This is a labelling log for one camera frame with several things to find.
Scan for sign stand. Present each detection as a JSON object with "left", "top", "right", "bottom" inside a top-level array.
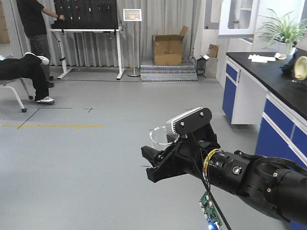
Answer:
[{"left": 123, "top": 9, "right": 142, "bottom": 77}]

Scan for grey curtain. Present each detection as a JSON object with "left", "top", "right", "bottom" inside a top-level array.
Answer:
[{"left": 1, "top": 0, "right": 202, "bottom": 68}]

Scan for white wall cabinet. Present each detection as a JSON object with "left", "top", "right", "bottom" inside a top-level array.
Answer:
[{"left": 218, "top": 0, "right": 260, "bottom": 39}]

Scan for potted green plant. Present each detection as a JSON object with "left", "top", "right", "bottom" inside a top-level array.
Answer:
[{"left": 256, "top": 9, "right": 307, "bottom": 56}]

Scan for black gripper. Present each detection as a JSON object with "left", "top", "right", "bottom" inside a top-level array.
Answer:
[{"left": 141, "top": 124, "right": 220, "bottom": 183}]

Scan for metal grating platform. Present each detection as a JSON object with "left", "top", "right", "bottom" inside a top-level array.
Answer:
[{"left": 141, "top": 60, "right": 198, "bottom": 82}]

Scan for grey chair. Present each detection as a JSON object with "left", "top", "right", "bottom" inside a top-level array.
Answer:
[{"left": 0, "top": 78, "right": 33, "bottom": 113}]

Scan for clear glass beaker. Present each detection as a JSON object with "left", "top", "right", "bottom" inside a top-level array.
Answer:
[{"left": 149, "top": 126, "right": 179, "bottom": 150}]

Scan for black pegboard table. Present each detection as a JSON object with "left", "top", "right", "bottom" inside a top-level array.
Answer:
[{"left": 49, "top": 0, "right": 124, "bottom": 80}]

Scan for seated person legs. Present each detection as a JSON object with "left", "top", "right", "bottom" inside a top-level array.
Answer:
[{"left": 0, "top": 52, "right": 55, "bottom": 104}]

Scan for standing person in black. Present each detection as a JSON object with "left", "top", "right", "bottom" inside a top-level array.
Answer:
[{"left": 16, "top": 0, "right": 66, "bottom": 88}]

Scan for white cloth on counter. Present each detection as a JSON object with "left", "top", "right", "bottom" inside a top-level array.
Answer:
[{"left": 248, "top": 54, "right": 276, "bottom": 63}]

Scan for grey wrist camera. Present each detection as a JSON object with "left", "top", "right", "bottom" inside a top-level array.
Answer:
[{"left": 166, "top": 107, "right": 212, "bottom": 135}]

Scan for large cardboard box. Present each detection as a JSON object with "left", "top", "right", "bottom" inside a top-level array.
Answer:
[{"left": 153, "top": 26, "right": 189, "bottom": 66}]

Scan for black cable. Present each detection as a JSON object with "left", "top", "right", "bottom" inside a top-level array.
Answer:
[{"left": 187, "top": 132, "right": 233, "bottom": 230}]

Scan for green circuit board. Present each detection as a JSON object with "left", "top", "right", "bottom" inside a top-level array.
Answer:
[{"left": 199, "top": 191, "right": 222, "bottom": 230}]

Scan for metal floor cabinet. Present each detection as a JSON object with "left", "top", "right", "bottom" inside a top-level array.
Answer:
[{"left": 196, "top": 55, "right": 218, "bottom": 79}]

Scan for blue white lab counter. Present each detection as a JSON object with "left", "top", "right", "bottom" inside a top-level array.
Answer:
[{"left": 222, "top": 52, "right": 307, "bottom": 167}]

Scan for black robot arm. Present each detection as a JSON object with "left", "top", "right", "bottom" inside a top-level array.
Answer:
[{"left": 141, "top": 124, "right": 307, "bottom": 225}]

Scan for small cardboard box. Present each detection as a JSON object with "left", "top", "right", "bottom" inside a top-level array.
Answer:
[{"left": 208, "top": 44, "right": 219, "bottom": 58}]

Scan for ear anatomical model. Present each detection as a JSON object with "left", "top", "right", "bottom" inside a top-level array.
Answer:
[{"left": 292, "top": 56, "right": 307, "bottom": 83}]

